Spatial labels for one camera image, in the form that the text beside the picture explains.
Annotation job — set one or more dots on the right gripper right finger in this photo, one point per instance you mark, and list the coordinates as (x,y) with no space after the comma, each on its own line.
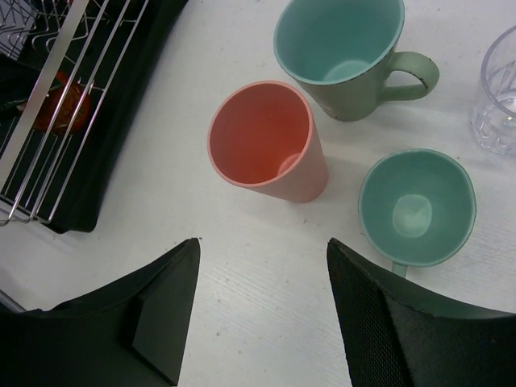
(397,333)

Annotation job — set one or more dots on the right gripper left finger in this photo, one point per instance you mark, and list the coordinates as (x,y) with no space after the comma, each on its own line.
(131,332)

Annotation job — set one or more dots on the small green teacup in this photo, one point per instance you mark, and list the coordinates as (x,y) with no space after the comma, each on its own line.
(417,208)

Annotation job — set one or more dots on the red smiley mug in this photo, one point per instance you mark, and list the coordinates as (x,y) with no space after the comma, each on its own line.
(67,109)

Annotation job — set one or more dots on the pink plastic cup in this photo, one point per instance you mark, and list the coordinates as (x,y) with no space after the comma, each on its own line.
(264,138)

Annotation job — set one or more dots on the clear glass tumbler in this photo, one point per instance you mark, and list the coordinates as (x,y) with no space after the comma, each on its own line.
(493,115)

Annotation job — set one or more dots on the large green mug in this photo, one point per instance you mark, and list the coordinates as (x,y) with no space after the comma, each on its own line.
(343,54)

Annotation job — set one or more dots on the black drip tray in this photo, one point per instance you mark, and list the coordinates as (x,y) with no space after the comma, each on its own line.
(121,121)

